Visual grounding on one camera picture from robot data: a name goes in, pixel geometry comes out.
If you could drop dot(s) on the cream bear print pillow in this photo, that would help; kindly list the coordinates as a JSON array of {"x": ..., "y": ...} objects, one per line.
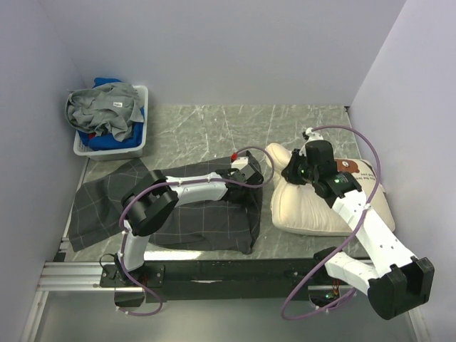
[{"x": 299, "y": 210}]

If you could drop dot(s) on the grey crumpled shirt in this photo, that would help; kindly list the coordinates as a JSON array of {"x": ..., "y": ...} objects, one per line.
[{"x": 111, "y": 108}]

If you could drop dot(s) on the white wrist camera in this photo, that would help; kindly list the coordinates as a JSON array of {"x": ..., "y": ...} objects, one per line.
[
  {"x": 310, "y": 135},
  {"x": 238, "y": 161}
]

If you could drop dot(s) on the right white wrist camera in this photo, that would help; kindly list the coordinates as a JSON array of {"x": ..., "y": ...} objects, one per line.
[{"x": 310, "y": 135}]

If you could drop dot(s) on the white plastic laundry basket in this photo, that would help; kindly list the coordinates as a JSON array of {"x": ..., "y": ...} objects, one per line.
[{"x": 140, "y": 132}]

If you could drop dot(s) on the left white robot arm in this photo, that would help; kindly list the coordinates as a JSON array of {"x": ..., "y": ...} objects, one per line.
[{"x": 147, "y": 206}]

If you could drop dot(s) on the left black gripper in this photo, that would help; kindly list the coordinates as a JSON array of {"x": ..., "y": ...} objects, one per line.
[{"x": 248, "y": 193}]

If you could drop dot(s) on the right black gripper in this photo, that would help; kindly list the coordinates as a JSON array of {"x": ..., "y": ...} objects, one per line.
[{"x": 289, "y": 172}]

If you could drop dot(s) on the blue cloth in basket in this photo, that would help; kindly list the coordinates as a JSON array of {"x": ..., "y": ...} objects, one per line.
[{"x": 105, "y": 142}]

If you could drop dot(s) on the aluminium frame rail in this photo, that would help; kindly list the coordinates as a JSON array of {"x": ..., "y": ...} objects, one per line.
[{"x": 65, "y": 276}]

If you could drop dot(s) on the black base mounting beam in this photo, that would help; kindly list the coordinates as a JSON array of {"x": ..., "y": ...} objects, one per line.
[{"x": 225, "y": 279}]

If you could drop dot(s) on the dark grey checked pillowcase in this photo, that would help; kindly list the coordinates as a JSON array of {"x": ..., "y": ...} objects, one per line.
[{"x": 202, "y": 226}]

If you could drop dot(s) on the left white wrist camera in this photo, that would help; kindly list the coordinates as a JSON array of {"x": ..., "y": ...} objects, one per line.
[{"x": 238, "y": 161}]

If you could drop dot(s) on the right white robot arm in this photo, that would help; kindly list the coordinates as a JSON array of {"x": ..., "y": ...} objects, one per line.
[{"x": 396, "y": 281}]

